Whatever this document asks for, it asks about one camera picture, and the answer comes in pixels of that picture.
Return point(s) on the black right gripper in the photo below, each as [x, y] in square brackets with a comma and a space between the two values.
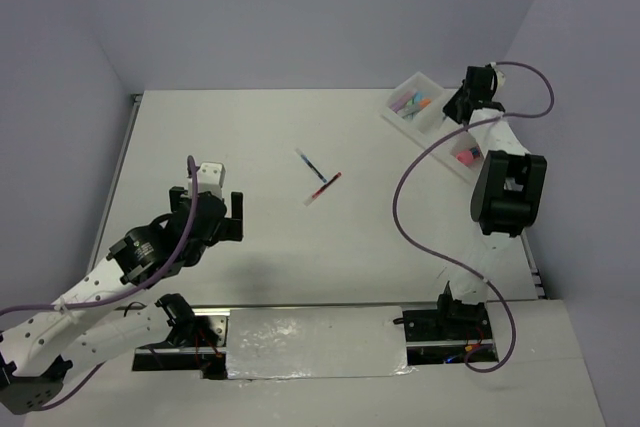
[449, 109]

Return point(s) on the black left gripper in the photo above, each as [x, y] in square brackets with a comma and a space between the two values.
[232, 229]

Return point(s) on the purple highlighter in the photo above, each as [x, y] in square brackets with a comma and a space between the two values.
[405, 101]

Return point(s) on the red pen refill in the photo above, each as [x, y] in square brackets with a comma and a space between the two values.
[322, 189]

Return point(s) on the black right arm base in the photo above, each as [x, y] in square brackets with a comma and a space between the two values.
[447, 333]

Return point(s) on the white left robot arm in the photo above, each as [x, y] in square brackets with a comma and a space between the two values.
[52, 347]

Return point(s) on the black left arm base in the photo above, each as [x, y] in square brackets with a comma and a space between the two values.
[195, 342]

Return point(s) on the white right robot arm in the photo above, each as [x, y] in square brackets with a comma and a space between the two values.
[507, 194]

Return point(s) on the white three-compartment tray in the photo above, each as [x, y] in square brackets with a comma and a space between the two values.
[427, 126]

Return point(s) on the dark blue pen refill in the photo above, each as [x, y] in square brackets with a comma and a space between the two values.
[311, 166]

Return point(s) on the silver tape sheet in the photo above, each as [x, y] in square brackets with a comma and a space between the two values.
[315, 343]

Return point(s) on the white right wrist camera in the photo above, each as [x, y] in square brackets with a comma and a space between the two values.
[500, 77]

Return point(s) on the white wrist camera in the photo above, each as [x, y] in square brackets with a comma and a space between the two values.
[210, 178]
[500, 77]

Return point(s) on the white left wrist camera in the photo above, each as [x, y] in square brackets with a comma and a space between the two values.
[210, 178]

